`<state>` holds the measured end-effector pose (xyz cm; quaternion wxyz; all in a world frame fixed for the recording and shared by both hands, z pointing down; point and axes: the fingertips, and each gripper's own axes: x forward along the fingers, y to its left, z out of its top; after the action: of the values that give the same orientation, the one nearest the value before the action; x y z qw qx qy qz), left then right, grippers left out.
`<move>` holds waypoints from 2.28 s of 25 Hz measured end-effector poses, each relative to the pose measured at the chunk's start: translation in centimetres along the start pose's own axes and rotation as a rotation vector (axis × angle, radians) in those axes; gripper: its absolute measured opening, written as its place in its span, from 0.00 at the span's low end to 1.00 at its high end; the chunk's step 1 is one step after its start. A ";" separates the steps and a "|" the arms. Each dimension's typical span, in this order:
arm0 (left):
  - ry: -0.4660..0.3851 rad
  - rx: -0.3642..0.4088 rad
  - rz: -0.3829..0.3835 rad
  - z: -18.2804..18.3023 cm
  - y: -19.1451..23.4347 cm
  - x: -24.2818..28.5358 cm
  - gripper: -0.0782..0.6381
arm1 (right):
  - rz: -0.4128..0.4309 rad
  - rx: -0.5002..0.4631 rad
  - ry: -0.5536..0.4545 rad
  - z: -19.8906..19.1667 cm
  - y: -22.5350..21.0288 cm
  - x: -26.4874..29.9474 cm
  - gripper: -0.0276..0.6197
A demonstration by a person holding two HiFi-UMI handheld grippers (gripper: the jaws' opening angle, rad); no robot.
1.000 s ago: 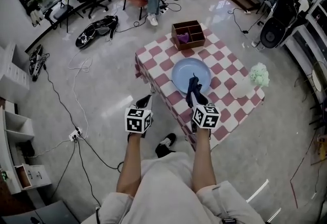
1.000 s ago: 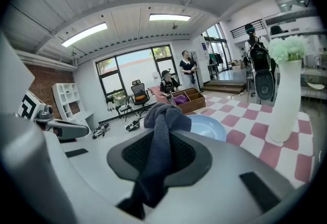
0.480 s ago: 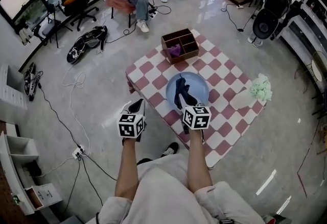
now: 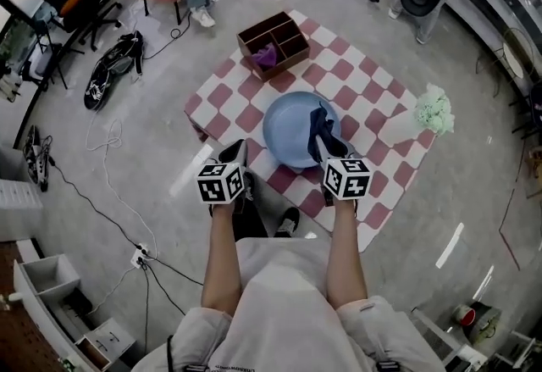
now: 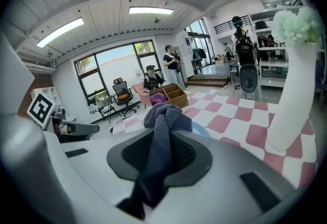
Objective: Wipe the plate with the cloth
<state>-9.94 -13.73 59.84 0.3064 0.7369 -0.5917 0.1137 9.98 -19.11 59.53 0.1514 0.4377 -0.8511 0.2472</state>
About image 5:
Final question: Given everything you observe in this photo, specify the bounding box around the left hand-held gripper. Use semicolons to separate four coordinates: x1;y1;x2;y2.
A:
26;92;154;207

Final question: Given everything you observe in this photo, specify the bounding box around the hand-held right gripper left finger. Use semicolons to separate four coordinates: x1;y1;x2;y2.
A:
60;128;154;207

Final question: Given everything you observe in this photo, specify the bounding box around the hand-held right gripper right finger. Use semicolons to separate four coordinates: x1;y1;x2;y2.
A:
145;130;298;224

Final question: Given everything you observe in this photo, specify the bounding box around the blue round bowl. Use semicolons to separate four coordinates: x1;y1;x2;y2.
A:
191;120;213;139

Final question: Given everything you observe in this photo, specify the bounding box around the dark grey cloth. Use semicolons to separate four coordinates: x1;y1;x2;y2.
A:
116;102;193;220

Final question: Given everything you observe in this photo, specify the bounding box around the purple cloth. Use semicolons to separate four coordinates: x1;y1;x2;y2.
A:
149;92;168;106

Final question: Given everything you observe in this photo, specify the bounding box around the white and black garment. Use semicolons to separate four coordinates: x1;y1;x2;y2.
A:
88;97;99;114

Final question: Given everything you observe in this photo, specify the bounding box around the black folding chair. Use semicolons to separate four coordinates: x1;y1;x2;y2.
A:
98;95;122;124

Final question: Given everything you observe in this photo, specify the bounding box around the pink checkered tablecloth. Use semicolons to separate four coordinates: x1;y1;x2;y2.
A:
111;91;319;189

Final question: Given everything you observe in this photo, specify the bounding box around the black mesh office chair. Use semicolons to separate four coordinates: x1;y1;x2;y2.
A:
112;78;140;118

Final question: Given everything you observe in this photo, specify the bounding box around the pink armchair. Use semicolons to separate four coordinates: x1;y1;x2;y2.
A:
131;82;151;110

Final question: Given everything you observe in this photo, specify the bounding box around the black framed window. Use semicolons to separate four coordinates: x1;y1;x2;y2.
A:
74;40;164;101

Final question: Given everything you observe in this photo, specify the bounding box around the wooden compartment box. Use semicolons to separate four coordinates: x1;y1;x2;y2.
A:
148;83;189;109

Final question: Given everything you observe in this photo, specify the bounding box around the white vase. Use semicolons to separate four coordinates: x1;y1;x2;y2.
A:
267;41;319;151

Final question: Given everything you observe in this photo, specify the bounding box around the dark wooden step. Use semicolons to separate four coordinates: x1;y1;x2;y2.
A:
185;74;230;88

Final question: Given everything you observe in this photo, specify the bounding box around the long ceiling light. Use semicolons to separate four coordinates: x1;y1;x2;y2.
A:
36;17;84;48
129;6;174;15

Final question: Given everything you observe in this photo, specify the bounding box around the white shelf unit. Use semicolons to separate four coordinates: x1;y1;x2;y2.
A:
250;6;327;88

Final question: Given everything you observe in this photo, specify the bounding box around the black railing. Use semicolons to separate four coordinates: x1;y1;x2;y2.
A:
214;15;250;35

